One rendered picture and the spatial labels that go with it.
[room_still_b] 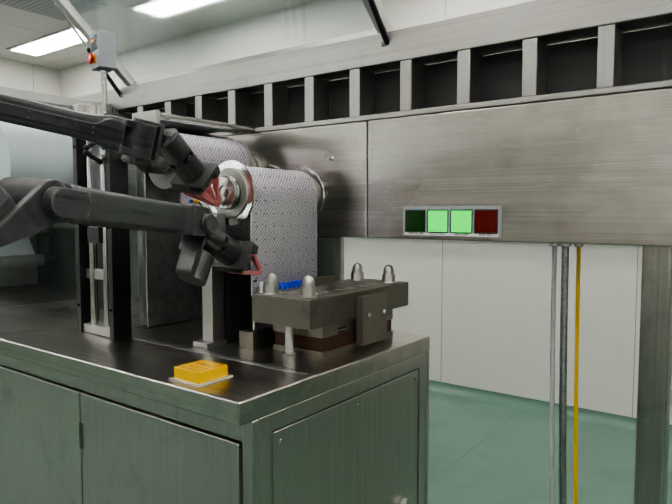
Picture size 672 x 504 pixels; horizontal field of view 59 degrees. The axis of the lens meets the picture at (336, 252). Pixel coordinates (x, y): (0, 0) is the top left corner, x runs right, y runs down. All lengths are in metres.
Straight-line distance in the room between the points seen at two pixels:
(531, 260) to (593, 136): 2.53
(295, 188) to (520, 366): 2.72
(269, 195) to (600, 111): 0.72
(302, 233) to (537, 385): 2.68
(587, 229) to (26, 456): 1.40
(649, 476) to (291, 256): 0.95
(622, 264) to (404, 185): 2.36
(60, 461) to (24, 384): 0.22
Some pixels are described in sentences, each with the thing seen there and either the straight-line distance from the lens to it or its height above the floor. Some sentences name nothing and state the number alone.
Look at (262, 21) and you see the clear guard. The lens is 1.78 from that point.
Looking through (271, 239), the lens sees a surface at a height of 1.14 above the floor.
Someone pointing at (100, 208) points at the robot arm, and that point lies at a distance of 0.96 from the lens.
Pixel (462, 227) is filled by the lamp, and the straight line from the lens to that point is 1.40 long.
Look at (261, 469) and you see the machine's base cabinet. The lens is 1.08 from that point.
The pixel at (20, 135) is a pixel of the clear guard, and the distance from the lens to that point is 2.21.
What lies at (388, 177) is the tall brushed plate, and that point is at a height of 1.29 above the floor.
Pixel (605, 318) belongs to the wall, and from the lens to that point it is 3.74.
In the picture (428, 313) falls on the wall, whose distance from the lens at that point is 4.13.
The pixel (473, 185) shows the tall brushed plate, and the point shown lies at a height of 1.27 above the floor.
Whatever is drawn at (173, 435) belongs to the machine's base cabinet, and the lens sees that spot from 1.20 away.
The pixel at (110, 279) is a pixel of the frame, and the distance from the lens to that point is 1.53.
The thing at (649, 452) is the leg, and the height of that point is 0.68.
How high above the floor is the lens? 1.21
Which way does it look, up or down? 4 degrees down
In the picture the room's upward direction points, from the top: straight up
